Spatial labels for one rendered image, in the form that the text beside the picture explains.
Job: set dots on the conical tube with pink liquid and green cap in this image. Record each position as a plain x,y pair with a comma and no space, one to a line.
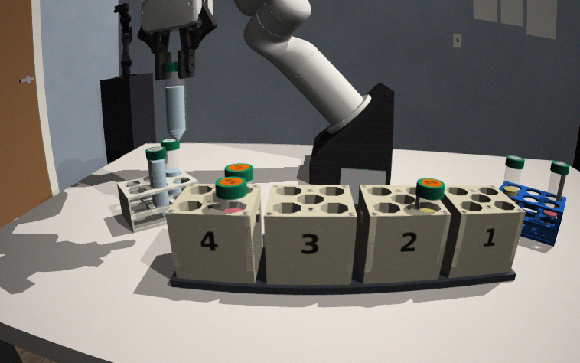
231,192

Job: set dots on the green-capped tube with grey dot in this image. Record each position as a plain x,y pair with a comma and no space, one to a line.
514,165

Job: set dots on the blue tube rack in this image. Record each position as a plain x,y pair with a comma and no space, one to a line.
532,226

